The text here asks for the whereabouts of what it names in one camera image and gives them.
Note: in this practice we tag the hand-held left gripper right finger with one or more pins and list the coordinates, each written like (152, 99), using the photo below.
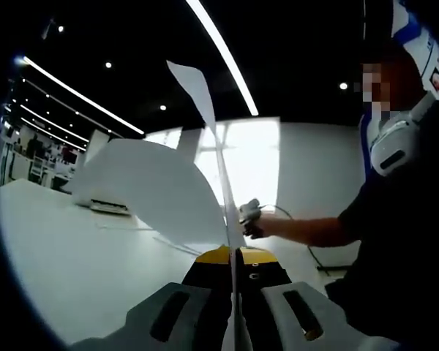
(263, 274)

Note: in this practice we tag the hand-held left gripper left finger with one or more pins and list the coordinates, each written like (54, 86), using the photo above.
(205, 278)

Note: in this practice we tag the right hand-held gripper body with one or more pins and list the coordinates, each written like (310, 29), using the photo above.
(250, 210)

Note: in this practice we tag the stack of white printing papers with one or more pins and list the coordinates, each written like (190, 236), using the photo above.
(150, 190)

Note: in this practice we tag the bright window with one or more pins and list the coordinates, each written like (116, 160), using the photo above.
(164, 139)
(252, 164)

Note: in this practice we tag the white printer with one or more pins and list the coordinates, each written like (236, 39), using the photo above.
(106, 206)

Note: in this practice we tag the white table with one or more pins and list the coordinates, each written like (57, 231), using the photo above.
(77, 263)

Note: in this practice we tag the operator in black shirt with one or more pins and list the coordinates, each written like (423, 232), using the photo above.
(406, 256)

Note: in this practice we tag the worn white chest device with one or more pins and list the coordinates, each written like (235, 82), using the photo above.
(391, 146)

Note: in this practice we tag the long ceiling light strip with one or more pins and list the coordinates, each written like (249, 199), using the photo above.
(223, 55)

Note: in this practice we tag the white office chair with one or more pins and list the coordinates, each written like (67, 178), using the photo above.
(40, 170)

